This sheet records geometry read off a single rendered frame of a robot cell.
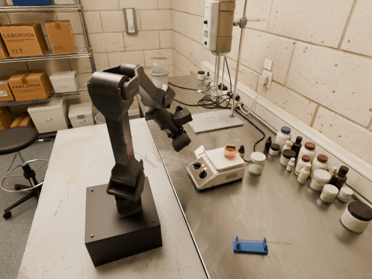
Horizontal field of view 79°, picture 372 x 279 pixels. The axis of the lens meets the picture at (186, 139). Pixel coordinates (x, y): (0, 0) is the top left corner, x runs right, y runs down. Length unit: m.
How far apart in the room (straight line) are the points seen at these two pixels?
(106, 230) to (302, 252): 0.56
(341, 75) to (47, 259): 1.17
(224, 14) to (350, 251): 0.98
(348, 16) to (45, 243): 1.25
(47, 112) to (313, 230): 2.75
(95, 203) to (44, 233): 0.22
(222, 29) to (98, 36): 2.17
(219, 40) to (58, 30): 1.94
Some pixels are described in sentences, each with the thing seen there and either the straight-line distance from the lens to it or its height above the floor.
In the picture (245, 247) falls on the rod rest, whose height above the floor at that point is 0.91.
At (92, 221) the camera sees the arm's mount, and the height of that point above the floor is 1.01.
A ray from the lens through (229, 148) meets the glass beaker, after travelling 0.86.
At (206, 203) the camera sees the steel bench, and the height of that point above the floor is 0.90.
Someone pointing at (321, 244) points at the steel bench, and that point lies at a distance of 0.85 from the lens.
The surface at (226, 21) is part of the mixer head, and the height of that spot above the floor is 1.42.
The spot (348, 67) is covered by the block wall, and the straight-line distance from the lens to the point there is 1.05.
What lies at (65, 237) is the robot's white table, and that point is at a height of 0.90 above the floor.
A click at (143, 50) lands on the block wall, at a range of 3.17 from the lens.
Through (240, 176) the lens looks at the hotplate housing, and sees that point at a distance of 0.93.
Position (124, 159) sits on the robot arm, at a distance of 0.57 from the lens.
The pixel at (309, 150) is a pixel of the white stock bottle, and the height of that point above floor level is 0.99.
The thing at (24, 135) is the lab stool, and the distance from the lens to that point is 2.04.
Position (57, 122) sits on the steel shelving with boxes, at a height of 0.25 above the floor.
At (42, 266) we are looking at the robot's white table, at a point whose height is 0.90.
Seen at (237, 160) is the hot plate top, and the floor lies 0.99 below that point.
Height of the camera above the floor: 1.54
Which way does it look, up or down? 33 degrees down
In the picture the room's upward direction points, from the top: straight up
